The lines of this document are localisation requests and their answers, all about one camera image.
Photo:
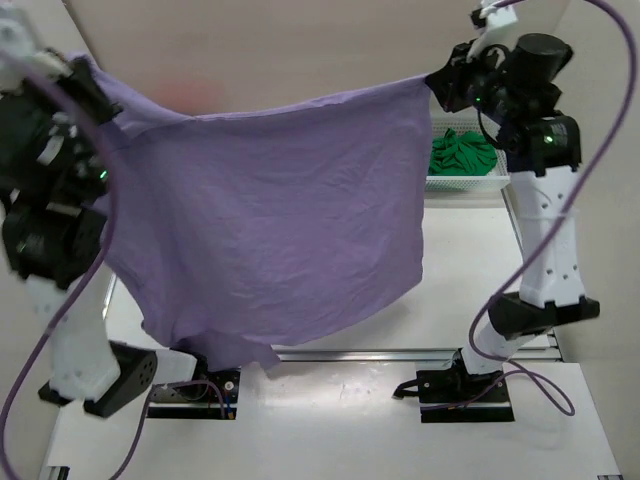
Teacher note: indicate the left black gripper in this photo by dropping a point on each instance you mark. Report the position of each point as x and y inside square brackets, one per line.
[79, 58]

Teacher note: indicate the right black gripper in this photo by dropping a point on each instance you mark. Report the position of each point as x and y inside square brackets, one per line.
[448, 83]

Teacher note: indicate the purple t shirt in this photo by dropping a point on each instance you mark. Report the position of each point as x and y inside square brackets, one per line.
[239, 232]

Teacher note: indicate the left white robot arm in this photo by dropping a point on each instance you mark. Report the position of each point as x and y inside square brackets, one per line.
[55, 241]

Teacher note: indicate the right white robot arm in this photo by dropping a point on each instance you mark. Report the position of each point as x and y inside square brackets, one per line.
[515, 89]

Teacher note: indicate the green t shirt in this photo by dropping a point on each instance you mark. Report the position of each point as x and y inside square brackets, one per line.
[466, 154]

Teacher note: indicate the white plastic basket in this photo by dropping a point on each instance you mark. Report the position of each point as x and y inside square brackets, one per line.
[497, 179]

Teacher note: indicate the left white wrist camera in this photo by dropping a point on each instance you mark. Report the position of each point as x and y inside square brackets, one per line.
[19, 39]

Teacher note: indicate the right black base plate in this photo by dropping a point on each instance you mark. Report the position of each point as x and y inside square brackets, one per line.
[442, 400]

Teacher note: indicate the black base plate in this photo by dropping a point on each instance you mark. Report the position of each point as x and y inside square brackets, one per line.
[442, 400]
[199, 402]

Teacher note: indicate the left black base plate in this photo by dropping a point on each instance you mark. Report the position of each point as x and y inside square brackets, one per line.
[199, 402]

